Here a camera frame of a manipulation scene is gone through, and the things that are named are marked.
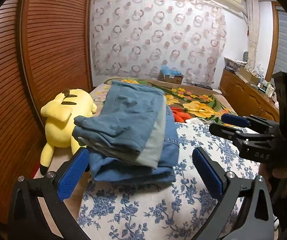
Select folded blue denim jeans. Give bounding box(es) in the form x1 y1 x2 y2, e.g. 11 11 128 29
88 106 179 185

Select blue floral white bedsheet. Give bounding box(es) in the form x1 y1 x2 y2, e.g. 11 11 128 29
77 123 259 239

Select cardboard box with blue bag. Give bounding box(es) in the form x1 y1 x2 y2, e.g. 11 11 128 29
158 65 184 84

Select folded grey-green garment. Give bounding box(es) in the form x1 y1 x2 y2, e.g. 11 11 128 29
77 98 166 169

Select wooden louvered wardrobe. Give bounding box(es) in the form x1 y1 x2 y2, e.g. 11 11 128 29
0 0 92 224

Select colourful floral blanket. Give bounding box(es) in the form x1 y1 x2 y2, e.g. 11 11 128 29
89 77 238 126

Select cardboard box on cabinet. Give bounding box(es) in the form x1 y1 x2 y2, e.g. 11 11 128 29
238 68 260 85

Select beige tied side curtain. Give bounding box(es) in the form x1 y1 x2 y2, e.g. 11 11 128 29
246 0 260 70

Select person's right hand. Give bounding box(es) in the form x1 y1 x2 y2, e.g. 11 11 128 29
258 164 287 198

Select yellow plush toy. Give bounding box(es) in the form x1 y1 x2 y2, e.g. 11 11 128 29
40 89 97 176

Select wooden sideboard cabinet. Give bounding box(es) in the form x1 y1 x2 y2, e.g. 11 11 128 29
220 69 280 122

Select teal blue shorts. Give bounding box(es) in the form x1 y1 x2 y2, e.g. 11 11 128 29
72 80 164 153

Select circle patterned sheer curtain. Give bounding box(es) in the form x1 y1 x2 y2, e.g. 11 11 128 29
90 0 227 85

